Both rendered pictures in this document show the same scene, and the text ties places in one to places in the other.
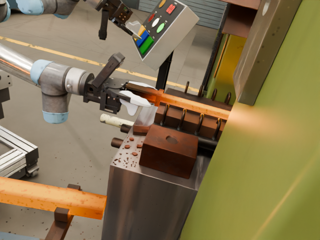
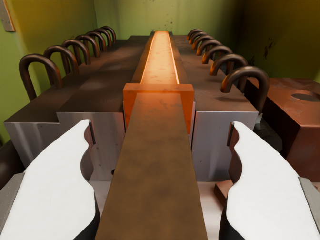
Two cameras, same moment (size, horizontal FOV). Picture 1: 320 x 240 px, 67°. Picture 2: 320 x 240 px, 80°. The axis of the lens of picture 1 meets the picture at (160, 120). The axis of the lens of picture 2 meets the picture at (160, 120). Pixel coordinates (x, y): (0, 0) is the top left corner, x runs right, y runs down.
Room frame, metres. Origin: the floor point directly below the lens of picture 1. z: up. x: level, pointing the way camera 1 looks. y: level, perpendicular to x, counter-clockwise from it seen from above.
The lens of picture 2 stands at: (0.62, 0.14, 1.06)
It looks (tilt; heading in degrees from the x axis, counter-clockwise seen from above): 31 degrees down; 266
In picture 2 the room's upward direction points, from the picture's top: 1 degrees clockwise
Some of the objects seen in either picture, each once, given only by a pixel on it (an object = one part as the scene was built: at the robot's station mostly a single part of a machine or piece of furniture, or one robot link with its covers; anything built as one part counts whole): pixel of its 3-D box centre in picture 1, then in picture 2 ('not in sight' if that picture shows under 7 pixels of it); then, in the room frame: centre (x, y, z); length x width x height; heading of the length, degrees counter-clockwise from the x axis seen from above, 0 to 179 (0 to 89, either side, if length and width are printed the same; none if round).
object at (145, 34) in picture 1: (143, 39); not in sight; (1.15, 0.16, 1.01); 0.07 x 0.05 x 0.07; 20
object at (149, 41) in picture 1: (147, 45); not in sight; (1.06, 0.13, 1.01); 0.07 x 0.05 x 0.07; 20
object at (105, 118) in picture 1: (143, 129); not in sight; (0.98, 0.07, 0.62); 0.44 x 0.05 x 0.05; 85
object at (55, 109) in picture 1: (56, 102); not in sight; (0.65, 0.34, 0.88); 0.11 x 0.08 x 0.11; 17
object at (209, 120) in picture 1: (229, 125); (146, 71); (0.62, -0.20, 0.96); 0.42 x 0.20 x 0.09; 85
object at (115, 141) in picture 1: (119, 143); not in sight; (0.53, 0.10, 0.87); 0.04 x 0.03 x 0.03; 85
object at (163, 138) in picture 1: (169, 150); (295, 121); (0.45, -0.04, 0.95); 0.12 x 0.09 x 0.07; 85
